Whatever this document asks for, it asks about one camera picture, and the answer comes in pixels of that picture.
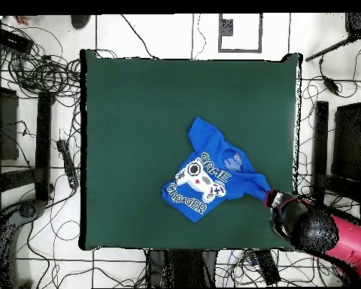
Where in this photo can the blue printed shirt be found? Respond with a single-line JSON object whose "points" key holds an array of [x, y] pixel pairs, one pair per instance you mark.
{"points": [[210, 144]]}

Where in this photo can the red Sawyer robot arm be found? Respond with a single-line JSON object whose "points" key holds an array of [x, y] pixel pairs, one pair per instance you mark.
{"points": [[319, 228]]}

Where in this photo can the dark flat panel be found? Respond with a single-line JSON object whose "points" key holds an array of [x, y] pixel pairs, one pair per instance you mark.
{"points": [[349, 141], [7, 126]]}

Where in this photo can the black power strip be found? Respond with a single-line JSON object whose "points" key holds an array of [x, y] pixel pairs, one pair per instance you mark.
{"points": [[67, 162], [267, 268]]}

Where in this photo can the black upright bar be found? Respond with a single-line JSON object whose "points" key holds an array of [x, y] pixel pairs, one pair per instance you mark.
{"points": [[43, 144], [321, 135]]}

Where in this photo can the black power adapter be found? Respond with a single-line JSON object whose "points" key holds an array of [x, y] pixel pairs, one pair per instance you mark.
{"points": [[331, 85]]}

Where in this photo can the dark green table cloth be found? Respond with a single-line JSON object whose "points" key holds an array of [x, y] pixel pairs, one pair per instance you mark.
{"points": [[138, 120]]}

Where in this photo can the black slanted rod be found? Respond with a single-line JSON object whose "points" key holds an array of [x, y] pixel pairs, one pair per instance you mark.
{"points": [[328, 51]]}

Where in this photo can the small grey square plate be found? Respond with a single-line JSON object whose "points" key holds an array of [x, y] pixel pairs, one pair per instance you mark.
{"points": [[226, 27]]}

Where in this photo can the black corner equipment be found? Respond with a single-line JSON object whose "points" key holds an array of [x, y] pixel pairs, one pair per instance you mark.
{"points": [[359, 24]]}

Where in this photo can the black round stand base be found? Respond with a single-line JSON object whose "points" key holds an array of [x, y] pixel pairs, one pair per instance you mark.
{"points": [[28, 210]]}

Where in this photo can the dark oval shoe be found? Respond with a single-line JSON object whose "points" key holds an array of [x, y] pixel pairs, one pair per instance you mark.
{"points": [[80, 21]]}

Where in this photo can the black electronics box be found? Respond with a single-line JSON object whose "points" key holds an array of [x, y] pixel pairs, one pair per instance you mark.
{"points": [[12, 39]]}

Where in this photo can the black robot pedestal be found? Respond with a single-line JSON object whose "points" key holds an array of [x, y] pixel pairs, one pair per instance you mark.
{"points": [[183, 268]]}

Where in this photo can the grey rectangular floor frame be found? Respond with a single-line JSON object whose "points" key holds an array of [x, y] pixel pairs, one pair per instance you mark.
{"points": [[260, 33]]}

